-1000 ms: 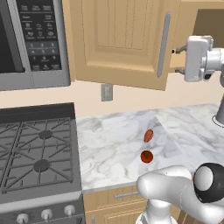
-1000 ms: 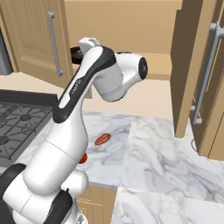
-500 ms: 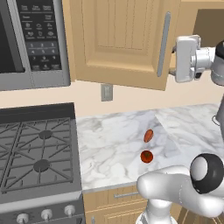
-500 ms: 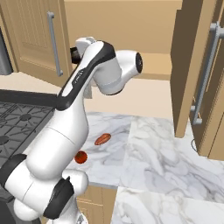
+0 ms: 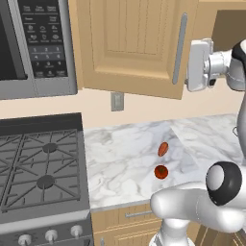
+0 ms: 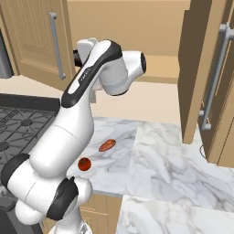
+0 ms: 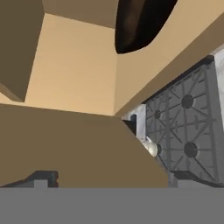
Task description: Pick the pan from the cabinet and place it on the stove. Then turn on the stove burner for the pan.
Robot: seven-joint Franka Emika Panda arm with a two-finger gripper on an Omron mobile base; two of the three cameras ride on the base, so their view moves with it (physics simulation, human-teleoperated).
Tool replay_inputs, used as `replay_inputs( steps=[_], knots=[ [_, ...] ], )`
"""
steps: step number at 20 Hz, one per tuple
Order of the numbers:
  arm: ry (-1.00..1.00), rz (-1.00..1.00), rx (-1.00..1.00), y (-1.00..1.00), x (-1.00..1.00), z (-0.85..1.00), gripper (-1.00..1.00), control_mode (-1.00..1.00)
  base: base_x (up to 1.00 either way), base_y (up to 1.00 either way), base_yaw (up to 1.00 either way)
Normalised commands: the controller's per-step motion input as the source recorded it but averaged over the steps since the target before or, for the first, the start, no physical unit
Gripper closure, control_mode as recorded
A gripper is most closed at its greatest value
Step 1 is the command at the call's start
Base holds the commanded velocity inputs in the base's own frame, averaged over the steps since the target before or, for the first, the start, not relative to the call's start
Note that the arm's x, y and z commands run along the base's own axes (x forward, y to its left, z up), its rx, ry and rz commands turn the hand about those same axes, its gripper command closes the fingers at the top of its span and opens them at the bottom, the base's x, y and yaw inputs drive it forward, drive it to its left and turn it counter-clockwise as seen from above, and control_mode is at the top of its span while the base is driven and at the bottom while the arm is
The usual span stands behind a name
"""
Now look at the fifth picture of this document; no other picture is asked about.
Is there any grey cabinet door handle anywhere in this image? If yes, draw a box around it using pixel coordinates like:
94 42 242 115
171 12 188 86

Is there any grey gas stove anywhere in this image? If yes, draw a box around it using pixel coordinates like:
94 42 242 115
0 111 95 246

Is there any light wooden base cabinet door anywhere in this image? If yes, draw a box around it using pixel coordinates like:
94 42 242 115
92 220 165 246

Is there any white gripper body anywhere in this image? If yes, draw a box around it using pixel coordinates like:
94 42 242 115
184 37 215 93

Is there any grey wall outlet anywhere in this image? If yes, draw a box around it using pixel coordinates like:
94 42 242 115
110 91 126 112

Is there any grey microwave oven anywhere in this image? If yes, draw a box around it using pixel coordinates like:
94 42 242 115
0 0 79 101

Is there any red tomato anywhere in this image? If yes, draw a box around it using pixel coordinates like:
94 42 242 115
153 164 170 181

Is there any orange-brown oval vegetable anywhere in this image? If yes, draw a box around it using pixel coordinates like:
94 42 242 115
157 141 170 158

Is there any grey drawer handle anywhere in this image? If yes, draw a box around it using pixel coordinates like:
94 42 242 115
124 209 154 219

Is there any open wooden wall cabinet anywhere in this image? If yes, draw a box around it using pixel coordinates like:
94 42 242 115
191 0 246 54

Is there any white stove knob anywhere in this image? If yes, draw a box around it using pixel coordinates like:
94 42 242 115
44 228 59 243
17 234 34 246
69 224 85 239

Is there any light wooden drawer front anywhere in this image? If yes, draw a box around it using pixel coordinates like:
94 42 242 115
90 205 162 234

